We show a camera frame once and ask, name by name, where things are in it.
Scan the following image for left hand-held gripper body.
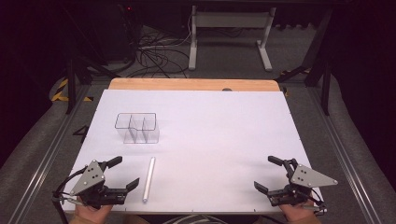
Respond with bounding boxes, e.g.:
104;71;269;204
69;160;129;210

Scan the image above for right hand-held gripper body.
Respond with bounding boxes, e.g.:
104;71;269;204
267;158;339;207

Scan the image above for person's left hand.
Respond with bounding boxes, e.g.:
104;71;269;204
74;195;113;221

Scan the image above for person's right hand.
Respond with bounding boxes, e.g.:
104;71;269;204
277;193;315;222

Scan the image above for white pen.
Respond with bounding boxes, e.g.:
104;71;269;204
141;156;157;204

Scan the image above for clear acrylic divided organizer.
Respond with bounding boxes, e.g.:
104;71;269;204
114;112;161;146

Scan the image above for white board sheet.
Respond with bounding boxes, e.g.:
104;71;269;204
62;89;325;215

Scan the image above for yellow black hazard tape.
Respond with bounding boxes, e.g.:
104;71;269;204
50;77;94;103

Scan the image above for black metal stand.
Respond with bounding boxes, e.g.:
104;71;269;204
63;57;120;115
275;6;333;117

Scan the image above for white metal stand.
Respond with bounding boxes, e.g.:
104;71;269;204
188;5;277;73

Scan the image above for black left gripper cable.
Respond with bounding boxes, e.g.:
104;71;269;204
51;166;89;224

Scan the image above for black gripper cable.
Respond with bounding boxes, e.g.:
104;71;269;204
306;186;329;217
51;166;89;224

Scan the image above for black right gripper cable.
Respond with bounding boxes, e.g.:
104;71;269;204
306;186;329;217

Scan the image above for aluminium rail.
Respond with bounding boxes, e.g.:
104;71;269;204
306;87;382;224
8;85;92;224

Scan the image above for black triangular bracket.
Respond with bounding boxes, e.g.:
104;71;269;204
72;124;91;145

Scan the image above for white cables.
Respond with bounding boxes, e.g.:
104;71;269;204
162;213;229;224

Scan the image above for bundle of black floor cables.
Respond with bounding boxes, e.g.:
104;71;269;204
125;26;191;79

